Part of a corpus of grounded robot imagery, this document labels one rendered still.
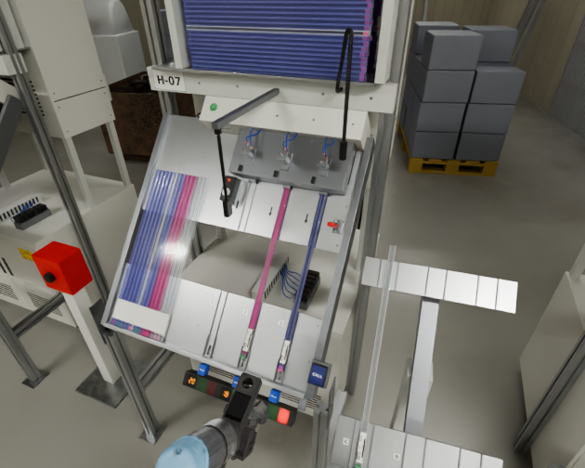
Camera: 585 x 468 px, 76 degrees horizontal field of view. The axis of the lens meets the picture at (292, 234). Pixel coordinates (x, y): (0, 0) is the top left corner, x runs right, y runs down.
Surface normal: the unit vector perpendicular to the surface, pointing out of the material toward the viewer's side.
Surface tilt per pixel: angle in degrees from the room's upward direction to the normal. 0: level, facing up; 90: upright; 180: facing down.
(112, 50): 90
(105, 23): 80
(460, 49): 90
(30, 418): 0
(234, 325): 48
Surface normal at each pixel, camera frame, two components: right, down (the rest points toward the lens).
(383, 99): -0.37, 0.52
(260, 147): -0.28, -0.17
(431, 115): -0.15, 0.56
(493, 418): -0.01, -0.83
